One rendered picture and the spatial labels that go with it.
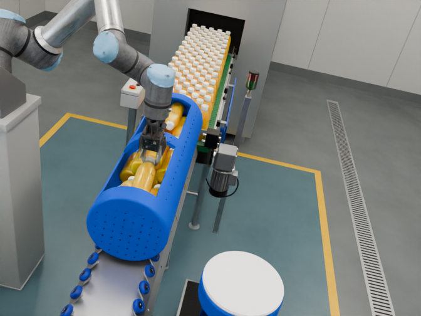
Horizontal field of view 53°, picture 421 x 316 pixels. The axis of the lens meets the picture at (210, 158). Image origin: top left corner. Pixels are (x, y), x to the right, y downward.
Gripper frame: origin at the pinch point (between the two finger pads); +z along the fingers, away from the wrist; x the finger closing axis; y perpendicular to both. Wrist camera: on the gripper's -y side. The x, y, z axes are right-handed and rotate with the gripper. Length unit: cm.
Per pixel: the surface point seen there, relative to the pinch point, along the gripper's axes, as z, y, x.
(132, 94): 13, -79, -28
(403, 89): 95, -470, 268
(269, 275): 18, 26, 50
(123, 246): 20.7, 25.6, -1.1
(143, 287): 24.9, 37.2, 9.8
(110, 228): 13.6, 25.7, -6.0
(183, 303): 107, -27, 25
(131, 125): 36, -87, -29
